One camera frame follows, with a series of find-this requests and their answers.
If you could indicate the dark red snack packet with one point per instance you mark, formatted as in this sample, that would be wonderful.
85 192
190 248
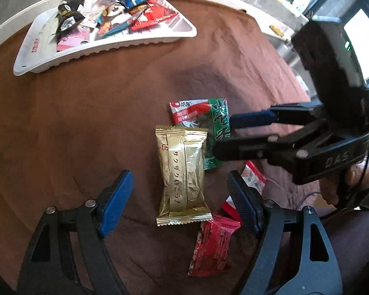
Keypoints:
212 246

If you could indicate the gold snack packet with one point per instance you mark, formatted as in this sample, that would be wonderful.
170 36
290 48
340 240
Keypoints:
181 153

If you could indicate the person's right hand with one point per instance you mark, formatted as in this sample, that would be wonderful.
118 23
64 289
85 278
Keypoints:
356 175

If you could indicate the red white fruit snack packet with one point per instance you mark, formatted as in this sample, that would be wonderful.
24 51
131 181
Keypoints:
253 178

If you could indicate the black snack packet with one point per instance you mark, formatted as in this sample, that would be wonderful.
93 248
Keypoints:
69 16

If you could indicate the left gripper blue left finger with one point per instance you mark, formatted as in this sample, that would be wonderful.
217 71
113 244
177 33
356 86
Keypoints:
112 202

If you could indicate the green white seaweed snack packet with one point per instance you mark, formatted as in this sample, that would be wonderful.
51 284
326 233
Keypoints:
210 114

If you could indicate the brown tablecloth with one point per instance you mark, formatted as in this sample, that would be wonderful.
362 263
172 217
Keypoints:
67 133

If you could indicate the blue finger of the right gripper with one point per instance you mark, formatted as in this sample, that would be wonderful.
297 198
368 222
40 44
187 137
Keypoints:
244 148
253 119

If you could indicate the pink snack packet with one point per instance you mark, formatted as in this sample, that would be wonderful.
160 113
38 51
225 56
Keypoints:
75 38

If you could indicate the white plastic tray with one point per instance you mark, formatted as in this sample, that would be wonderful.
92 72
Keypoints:
38 50

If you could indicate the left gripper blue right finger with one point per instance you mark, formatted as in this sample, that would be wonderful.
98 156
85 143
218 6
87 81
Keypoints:
247 201

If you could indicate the large red snack bag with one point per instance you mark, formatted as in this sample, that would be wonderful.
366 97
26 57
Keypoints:
155 14

